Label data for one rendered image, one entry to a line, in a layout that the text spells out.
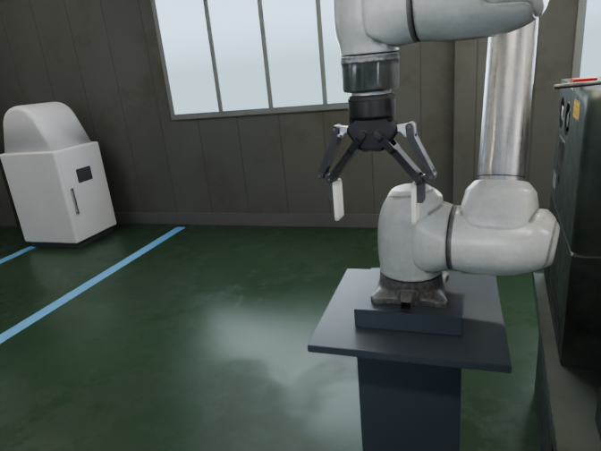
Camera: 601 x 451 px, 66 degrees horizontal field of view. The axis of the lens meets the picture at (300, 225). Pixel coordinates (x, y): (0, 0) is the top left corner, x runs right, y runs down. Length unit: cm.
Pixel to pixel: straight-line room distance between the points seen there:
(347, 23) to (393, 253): 58
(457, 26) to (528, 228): 51
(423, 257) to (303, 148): 307
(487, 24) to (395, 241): 57
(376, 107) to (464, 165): 303
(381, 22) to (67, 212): 410
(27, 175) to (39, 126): 48
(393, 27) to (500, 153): 49
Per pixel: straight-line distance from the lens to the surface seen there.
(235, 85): 423
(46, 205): 475
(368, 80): 73
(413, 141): 75
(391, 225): 110
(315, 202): 418
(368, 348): 109
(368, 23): 72
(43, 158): 460
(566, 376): 145
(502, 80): 114
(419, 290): 115
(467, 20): 69
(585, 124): 127
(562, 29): 390
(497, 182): 108
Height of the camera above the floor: 136
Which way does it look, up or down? 18 degrees down
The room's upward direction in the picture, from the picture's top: 5 degrees counter-clockwise
